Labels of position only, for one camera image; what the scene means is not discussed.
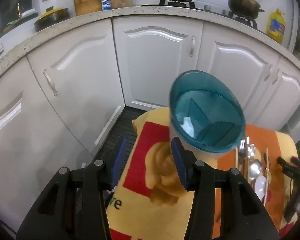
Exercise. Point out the white plastic spoon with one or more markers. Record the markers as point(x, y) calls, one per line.
point(260, 187)

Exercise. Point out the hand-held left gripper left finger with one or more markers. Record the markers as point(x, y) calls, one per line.
point(117, 160)

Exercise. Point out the speckled kitchen countertop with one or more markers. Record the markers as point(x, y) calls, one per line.
point(65, 23)

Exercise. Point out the dark lidded pot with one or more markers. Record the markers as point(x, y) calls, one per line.
point(242, 3)

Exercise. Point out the black gas stove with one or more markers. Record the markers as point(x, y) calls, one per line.
point(180, 3)

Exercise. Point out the large metal spoon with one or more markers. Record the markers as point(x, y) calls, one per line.
point(255, 167)

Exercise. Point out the white cabinet door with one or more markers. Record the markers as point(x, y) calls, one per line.
point(85, 80)
point(235, 65)
point(287, 97)
point(155, 65)
point(27, 135)

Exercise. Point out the yellow lidded black pan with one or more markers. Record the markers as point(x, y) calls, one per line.
point(51, 17)

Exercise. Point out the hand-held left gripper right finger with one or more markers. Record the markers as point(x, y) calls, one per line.
point(178, 160)

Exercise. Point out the brown wooden chopstick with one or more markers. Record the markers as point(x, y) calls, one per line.
point(265, 180)

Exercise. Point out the crumpled white tissue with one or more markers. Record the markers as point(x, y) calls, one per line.
point(188, 127)

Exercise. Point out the yellow cooking oil bottle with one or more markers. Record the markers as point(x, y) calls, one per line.
point(276, 27)

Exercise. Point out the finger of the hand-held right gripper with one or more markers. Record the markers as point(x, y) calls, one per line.
point(288, 162)
point(290, 173)

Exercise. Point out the blue packet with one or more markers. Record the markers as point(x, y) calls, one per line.
point(105, 1)

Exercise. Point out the printed orange yellow cloth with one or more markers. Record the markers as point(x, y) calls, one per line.
point(150, 215)

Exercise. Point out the teal and white utensil holder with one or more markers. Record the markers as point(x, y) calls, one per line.
point(207, 115)

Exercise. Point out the black ribbed floor mat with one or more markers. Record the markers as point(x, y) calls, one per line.
point(120, 130)

